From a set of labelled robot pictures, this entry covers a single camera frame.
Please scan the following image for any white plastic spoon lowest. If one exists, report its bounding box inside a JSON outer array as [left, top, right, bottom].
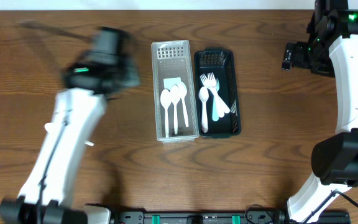
[[44, 123, 94, 147]]

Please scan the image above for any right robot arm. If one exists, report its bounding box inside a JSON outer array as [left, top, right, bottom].
[[273, 0, 358, 223]]

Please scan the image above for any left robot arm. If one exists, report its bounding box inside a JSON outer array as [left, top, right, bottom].
[[0, 27, 140, 223]]

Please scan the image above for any white perforated plastic basket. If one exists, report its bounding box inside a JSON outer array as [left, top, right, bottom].
[[151, 40, 199, 143]]

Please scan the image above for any white plastic fork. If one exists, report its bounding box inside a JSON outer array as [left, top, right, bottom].
[[200, 73, 230, 114], [212, 79, 219, 122], [207, 72, 225, 118]]

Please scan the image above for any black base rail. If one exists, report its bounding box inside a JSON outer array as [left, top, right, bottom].
[[84, 203, 351, 224]]

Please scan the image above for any black perforated plastic basket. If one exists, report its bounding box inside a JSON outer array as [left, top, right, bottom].
[[194, 48, 241, 139]]

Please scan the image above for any white plastic spoon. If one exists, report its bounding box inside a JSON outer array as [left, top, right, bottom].
[[198, 86, 209, 133], [170, 85, 180, 134], [178, 82, 189, 127], [160, 89, 172, 138]]

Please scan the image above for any left black cable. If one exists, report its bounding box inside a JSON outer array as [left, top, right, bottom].
[[17, 20, 93, 224]]

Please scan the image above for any white label sticker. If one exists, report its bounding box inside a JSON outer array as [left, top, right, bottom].
[[163, 77, 181, 90]]

